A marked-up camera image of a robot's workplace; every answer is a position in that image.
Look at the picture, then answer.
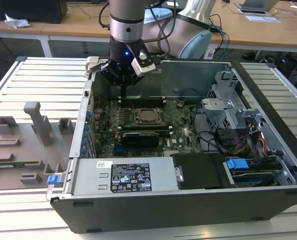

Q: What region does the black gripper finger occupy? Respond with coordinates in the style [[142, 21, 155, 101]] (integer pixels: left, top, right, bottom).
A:
[[100, 62, 125, 101], [124, 74, 145, 101]]

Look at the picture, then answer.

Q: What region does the wire locking lever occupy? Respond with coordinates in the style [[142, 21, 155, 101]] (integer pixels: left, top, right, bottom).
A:
[[128, 97, 138, 113]]

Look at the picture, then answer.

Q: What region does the silver topped CPU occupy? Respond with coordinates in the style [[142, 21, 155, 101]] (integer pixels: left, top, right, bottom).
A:
[[140, 109, 158, 123]]

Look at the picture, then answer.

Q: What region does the metal socket cover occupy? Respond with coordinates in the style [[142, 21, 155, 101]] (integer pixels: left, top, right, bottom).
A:
[[135, 107, 164, 126]]

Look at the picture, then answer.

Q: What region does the black RAM slot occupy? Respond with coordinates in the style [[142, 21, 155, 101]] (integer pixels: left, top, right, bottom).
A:
[[118, 105, 167, 108], [117, 127, 174, 132], [118, 99, 167, 103], [118, 125, 173, 129], [117, 130, 174, 134], [118, 103, 167, 106], [118, 101, 167, 104]]

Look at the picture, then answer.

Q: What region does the CPU socket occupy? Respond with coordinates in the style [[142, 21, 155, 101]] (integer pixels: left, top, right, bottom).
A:
[[133, 106, 165, 127]]

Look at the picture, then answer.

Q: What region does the black plastic drive cover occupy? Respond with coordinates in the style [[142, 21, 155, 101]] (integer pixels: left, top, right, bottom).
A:
[[171, 153, 231, 191]]

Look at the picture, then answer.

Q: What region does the grey case latch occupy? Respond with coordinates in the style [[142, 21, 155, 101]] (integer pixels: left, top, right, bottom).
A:
[[85, 56, 101, 74]]

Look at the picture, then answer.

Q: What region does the wooden desk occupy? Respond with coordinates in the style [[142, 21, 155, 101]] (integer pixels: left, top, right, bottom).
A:
[[0, 0, 112, 59], [208, 0, 297, 55]]

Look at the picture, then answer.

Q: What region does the black graphics card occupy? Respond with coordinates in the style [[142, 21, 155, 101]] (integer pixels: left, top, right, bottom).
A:
[[121, 131, 161, 149]]

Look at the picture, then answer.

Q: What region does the green motherboard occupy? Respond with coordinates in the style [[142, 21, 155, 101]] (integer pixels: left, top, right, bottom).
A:
[[91, 97, 204, 159]]

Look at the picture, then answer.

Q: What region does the silver metal drive cage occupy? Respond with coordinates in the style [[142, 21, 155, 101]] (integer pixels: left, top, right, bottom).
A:
[[200, 70, 265, 131]]

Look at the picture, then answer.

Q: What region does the black computer tower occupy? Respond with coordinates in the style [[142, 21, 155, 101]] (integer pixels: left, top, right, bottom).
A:
[[0, 0, 68, 25]]

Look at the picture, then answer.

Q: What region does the crumpled white paper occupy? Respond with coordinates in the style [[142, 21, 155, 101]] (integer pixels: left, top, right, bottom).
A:
[[4, 12, 32, 28]]

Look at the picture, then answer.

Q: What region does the silver power supply unit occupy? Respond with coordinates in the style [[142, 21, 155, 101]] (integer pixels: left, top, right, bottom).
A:
[[63, 157, 180, 197]]

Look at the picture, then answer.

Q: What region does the grey parts rack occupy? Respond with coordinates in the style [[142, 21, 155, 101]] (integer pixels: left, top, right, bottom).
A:
[[0, 100, 78, 193]]

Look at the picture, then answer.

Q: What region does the blue plastic latch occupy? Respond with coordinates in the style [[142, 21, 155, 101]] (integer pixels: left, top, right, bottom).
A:
[[47, 174, 60, 186]]

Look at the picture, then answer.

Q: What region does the green RAM stick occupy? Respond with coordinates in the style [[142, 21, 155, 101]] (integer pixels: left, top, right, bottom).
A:
[[0, 161, 40, 169]]

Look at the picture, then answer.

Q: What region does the hard disk in blue carrier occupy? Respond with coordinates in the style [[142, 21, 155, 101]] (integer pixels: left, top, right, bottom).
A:
[[225, 157, 276, 189]]

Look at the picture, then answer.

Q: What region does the black and silver PC case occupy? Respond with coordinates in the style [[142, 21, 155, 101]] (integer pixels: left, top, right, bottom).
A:
[[46, 56, 297, 235]]

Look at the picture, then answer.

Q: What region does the grey laptop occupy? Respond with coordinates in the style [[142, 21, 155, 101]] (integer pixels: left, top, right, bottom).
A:
[[234, 0, 279, 12]]

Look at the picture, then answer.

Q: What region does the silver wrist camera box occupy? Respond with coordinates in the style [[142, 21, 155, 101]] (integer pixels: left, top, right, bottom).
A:
[[130, 49, 156, 78]]

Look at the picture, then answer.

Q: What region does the blue cable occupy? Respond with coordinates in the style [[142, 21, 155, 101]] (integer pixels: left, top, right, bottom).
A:
[[211, 23, 231, 51]]

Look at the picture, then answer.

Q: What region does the yellow power wire bundle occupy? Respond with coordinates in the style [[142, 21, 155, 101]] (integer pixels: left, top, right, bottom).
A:
[[234, 136, 268, 156]]

